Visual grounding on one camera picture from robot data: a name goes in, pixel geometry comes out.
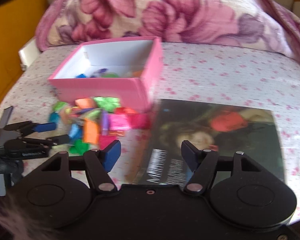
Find floral pink blanket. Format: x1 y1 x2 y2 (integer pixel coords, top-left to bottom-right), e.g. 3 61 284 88
36 0 300 62

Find cherry print bed sheet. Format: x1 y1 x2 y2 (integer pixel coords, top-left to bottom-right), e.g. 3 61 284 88
0 41 300 225

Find purple clay bag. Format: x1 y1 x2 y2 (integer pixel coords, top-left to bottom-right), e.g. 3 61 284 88
101 110 109 135

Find pink cardboard box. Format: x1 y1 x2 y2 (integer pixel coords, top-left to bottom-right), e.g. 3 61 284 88
48 36 163 112

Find red clay bag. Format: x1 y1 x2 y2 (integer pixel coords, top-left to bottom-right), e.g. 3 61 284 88
114 107 138 115

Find orange wooden cabinet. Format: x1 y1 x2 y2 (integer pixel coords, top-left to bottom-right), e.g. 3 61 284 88
0 0 48 103

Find orange clay bag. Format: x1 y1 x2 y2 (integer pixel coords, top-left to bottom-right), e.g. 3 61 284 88
83 119 100 145

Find blue clay bag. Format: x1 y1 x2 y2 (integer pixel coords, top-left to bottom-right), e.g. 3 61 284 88
68 124 83 143

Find cyan clay bag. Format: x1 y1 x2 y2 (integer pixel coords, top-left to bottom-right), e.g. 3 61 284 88
49 112 60 124

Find white bed side rail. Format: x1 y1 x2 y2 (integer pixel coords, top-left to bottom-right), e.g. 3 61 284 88
18 37 42 72

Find green clay bag by box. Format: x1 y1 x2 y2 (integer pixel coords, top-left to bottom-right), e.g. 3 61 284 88
93 96 121 113

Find magenta clay bag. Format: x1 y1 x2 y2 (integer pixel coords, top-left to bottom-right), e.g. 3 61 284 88
109 114 151 131

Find box lid with woman photo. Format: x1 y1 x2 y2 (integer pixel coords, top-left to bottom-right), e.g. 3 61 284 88
133 99 285 186

